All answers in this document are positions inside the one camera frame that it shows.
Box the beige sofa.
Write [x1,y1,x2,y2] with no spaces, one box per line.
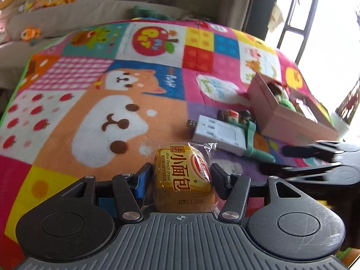
[0,0,197,90]

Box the pink cardboard box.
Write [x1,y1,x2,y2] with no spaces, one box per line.
[247,72,339,144]

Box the colourful printed play mat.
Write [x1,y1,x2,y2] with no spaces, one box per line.
[0,18,348,270]

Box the orange clownfish plush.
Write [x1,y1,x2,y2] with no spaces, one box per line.
[21,27,43,42]

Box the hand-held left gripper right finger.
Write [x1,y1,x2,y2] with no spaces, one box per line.
[210,164,306,222]

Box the black window frame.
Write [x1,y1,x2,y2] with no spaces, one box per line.
[277,0,320,62]

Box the yellow bread packet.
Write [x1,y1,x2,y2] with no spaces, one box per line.
[142,142,218,213]

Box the white power strip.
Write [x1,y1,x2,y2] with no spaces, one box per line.
[193,115,248,156]

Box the green knitted item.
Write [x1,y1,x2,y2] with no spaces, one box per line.
[132,6,175,21]

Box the beige curtain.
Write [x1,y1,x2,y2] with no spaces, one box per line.
[219,0,258,31]

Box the brown green crochet doll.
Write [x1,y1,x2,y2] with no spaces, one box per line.
[267,81,297,112]

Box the beige hanging cloth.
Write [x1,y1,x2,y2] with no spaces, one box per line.
[267,4,285,32]

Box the green plastic toy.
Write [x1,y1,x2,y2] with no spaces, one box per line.
[236,119,276,163]

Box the white plant pot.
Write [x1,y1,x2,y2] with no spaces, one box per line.
[330,112,351,140]

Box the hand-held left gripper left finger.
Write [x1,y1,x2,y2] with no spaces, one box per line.
[60,163,153,222]

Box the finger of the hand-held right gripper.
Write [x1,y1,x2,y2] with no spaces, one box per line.
[260,164,342,182]
[282,142,342,161]

